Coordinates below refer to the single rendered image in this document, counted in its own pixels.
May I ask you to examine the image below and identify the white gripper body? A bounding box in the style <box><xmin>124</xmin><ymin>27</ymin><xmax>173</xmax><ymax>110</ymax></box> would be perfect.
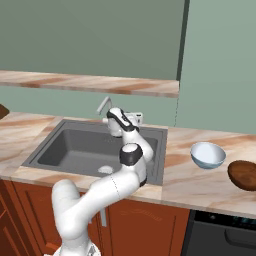
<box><xmin>107</xmin><ymin>117</ymin><xmax>125</xmax><ymax>138</ymax></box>

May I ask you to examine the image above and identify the black dishwasher handle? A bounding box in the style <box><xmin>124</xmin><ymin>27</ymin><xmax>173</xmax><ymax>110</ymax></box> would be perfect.
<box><xmin>224</xmin><ymin>229</ymin><xmax>256</xmax><ymax>250</ymax></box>

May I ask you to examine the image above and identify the black dishwasher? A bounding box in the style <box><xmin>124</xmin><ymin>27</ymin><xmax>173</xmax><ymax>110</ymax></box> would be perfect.
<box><xmin>180</xmin><ymin>209</ymin><xmax>256</xmax><ymax>256</ymax></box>

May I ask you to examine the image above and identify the brown wooden bowl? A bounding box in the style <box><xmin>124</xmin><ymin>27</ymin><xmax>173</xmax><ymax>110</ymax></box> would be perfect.
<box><xmin>227</xmin><ymin>159</ymin><xmax>256</xmax><ymax>192</ymax></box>

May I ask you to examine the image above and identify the grey cupboard door handle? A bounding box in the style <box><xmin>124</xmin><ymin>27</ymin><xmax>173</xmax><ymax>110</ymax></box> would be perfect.
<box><xmin>100</xmin><ymin>206</ymin><xmax>108</xmax><ymax>228</ymax></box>

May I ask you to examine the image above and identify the dark brown object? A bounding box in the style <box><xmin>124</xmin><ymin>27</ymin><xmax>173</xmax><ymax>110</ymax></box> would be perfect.
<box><xmin>0</xmin><ymin>103</ymin><xmax>11</xmax><ymax>121</ymax></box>

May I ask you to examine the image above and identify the marble wall shelf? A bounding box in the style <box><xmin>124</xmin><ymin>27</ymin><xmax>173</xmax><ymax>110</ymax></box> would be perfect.
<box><xmin>0</xmin><ymin>69</ymin><xmax>181</xmax><ymax>99</ymax></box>

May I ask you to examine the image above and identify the silver tap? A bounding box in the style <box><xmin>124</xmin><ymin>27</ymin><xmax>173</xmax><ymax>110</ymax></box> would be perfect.
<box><xmin>96</xmin><ymin>96</ymin><xmax>114</xmax><ymax>115</ymax></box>

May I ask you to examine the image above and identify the dark grey sink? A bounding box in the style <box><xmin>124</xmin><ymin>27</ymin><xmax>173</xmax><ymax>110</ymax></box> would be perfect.
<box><xmin>21</xmin><ymin>118</ymin><xmax>169</xmax><ymax>187</ymax></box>

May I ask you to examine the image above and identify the white bowl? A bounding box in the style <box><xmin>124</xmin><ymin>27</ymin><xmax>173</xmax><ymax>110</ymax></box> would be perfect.
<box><xmin>189</xmin><ymin>141</ymin><xmax>227</xmax><ymax>170</ymax></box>

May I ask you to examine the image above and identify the red-brown cupboard door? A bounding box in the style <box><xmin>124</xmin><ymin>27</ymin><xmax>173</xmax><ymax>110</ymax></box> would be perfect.
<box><xmin>105</xmin><ymin>198</ymin><xmax>191</xmax><ymax>256</ymax></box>
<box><xmin>11</xmin><ymin>180</ymin><xmax>108</xmax><ymax>256</ymax></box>

